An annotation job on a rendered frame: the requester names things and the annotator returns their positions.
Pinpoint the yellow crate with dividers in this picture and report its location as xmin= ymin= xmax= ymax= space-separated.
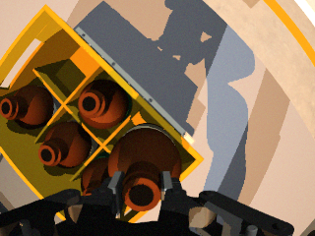
xmin=0 ymin=4 xmax=204 ymax=199

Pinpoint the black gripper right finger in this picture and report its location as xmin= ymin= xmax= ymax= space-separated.
xmin=153 ymin=171 xmax=294 ymax=236

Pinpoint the grey square tray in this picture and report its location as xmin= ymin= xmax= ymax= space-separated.
xmin=0 ymin=152 xmax=40 ymax=213

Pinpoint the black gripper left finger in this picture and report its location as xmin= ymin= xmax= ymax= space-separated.
xmin=0 ymin=171 xmax=125 ymax=236

